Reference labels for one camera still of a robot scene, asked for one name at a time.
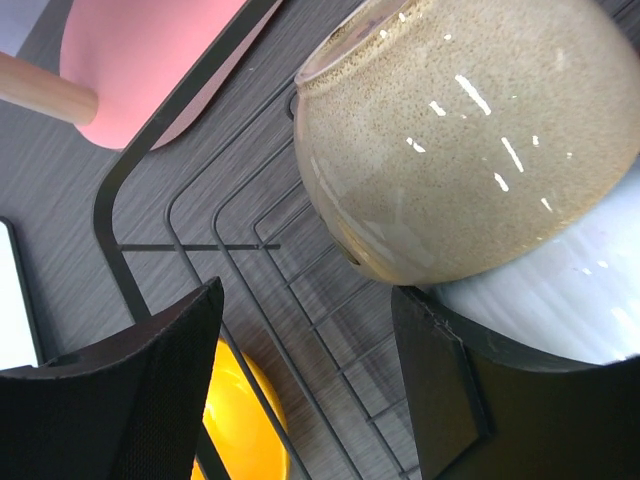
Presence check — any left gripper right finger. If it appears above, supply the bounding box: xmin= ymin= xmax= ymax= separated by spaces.
xmin=391 ymin=287 xmax=639 ymax=479

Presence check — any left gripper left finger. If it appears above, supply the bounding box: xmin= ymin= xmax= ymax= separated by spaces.
xmin=1 ymin=278 xmax=223 ymax=479

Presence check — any yellow bowl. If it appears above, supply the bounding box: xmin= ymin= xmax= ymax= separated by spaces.
xmin=203 ymin=340 xmax=290 ymax=480

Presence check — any beige speckled bowl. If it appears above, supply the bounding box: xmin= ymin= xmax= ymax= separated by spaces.
xmin=294 ymin=1 xmax=639 ymax=285

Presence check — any black wire dish rack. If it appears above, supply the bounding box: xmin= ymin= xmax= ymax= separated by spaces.
xmin=112 ymin=1 xmax=421 ymax=479

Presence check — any white dry-erase board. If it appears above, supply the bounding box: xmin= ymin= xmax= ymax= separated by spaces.
xmin=0 ymin=217 xmax=44 ymax=370

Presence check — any white ribbed bowl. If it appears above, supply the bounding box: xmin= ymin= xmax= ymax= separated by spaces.
xmin=432 ymin=166 xmax=639 ymax=364

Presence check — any pink three-tier shelf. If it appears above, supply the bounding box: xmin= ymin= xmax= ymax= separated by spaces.
xmin=0 ymin=0 xmax=281 ymax=152

